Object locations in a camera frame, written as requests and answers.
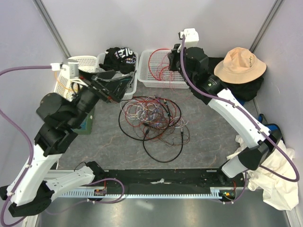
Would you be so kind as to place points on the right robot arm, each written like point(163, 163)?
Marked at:
point(192, 64)

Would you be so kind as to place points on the black garment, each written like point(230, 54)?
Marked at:
point(242, 92)

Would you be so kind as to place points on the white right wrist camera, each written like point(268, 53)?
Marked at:
point(191, 37)

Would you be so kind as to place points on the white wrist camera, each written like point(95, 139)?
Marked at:
point(191, 37)
point(69, 69)

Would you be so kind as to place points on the right white basket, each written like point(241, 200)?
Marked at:
point(153, 70)

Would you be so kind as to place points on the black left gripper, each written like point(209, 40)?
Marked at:
point(115, 88)

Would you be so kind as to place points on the middle white basket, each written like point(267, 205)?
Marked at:
point(133, 86)

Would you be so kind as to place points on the grey garment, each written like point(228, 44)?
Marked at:
point(112, 77)

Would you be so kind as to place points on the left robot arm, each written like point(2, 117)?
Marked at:
point(31, 194)

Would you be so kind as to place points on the white cloth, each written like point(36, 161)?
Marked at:
point(277, 192)

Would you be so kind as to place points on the beige bucket hat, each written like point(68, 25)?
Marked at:
point(239, 66)

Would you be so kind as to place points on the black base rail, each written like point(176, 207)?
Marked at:
point(167, 180)

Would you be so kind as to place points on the black printed shirt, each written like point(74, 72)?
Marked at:
point(119, 59)

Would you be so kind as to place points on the left white oval basket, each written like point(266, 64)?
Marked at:
point(63, 86)

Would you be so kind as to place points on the blue bag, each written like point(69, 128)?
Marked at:
point(271, 126)

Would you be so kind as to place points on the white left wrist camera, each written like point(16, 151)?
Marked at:
point(69, 69)

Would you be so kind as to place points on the green tray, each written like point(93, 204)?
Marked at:
point(84, 123)

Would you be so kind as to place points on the blue-white cable duct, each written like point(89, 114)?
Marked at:
point(98, 193)

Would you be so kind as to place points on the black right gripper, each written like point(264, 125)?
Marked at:
point(173, 56)

